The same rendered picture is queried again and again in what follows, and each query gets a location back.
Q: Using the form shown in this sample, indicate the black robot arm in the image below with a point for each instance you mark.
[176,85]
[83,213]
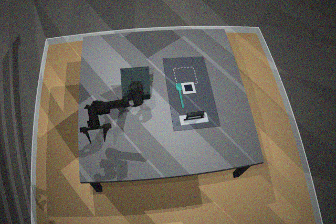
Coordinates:
[100,107]

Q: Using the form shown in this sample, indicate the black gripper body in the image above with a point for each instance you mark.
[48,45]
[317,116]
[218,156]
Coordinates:
[94,121]

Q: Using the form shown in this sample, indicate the white square tile with dark center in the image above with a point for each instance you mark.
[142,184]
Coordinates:
[188,87]

